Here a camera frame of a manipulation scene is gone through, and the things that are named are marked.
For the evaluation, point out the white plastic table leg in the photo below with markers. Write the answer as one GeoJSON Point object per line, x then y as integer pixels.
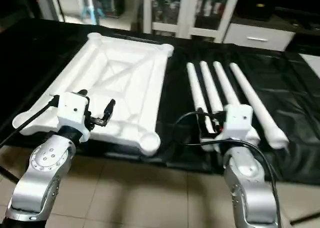
{"type": "Point", "coordinates": [226, 82]}
{"type": "Point", "coordinates": [257, 102]}
{"type": "Point", "coordinates": [195, 87]}
{"type": "Point", "coordinates": [212, 87]}

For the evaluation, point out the white plastic table top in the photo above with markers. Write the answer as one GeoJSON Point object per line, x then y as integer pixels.
{"type": "Point", "coordinates": [120, 72]}

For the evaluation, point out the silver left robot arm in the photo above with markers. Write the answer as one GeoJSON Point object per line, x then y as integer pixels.
{"type": "Point", "coordinates": [42, 173]}

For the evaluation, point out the black mat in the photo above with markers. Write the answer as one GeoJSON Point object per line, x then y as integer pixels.
{"type": "Point", "coordinates": [290, 87]}

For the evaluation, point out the white drawer unit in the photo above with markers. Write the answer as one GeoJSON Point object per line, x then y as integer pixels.
{"type": "Point", "coordinates": [257, 39]}

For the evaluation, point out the dark storage box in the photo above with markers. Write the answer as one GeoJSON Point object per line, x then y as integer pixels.
{"type": "Point", "coordinates": [110, 0]}

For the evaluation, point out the black metal bench leg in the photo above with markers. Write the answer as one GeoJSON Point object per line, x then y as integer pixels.
{"type": "Point", "coordinates": [7, 174]}
{"type": "Point", "coordinates": [306, 218]}

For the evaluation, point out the white glass-door cabinet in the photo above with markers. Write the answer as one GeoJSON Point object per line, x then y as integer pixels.
{"type": "Point", "coordinates": [170, 7]}

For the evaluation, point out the black box yellow label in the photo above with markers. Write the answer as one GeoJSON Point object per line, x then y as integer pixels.
{"type": "Point", "coordinates": [252, 2]}

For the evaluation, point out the light blue metal frame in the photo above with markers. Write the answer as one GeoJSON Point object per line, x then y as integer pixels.
{"type": "Point", "coordinates": [91, 2]}

